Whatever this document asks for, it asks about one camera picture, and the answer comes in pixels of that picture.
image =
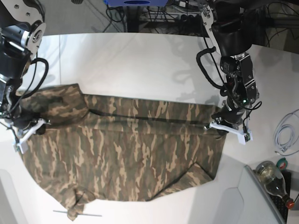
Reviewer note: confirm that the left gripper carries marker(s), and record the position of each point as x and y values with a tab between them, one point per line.
230	115

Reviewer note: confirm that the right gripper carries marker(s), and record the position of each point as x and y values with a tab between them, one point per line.
22	121

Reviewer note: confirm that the camouflage t-shirt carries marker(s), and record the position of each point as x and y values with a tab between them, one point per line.
118	149

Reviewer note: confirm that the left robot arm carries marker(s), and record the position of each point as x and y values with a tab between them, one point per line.
225	25

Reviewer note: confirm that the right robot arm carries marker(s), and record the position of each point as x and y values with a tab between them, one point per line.
22	26

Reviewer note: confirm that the green tape roll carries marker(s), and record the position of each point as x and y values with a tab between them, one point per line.
282	164

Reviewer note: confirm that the clear plastic bottle red cap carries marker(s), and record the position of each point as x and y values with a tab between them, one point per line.
273	181

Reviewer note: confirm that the blue bin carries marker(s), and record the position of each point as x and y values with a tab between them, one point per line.
135	3

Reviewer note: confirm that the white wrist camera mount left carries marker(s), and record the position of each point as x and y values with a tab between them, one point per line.
242	131

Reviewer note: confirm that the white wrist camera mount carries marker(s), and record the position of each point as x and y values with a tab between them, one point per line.
242	131
38	126

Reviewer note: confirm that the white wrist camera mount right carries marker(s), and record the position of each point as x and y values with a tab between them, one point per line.
38	126

